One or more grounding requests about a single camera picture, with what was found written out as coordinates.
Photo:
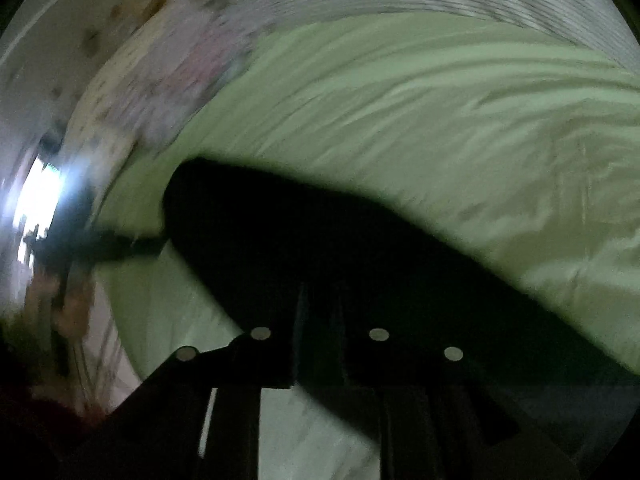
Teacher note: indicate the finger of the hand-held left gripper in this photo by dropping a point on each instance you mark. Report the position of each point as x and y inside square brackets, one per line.
[130, 247]

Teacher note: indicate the floral pillow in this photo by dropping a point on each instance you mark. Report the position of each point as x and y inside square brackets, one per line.
[165, 75]

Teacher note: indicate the bright window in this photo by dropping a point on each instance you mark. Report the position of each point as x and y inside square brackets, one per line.
[42, 200]

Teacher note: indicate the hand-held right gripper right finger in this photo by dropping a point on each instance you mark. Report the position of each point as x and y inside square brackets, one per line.
[365, 360]

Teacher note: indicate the green bed sheet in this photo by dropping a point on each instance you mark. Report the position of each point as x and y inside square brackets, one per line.
[410, 125]

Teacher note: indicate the dark pants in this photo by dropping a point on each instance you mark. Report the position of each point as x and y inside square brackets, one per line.
[310, 240]

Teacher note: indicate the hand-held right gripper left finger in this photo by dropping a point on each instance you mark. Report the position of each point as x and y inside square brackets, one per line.
[272, 360]

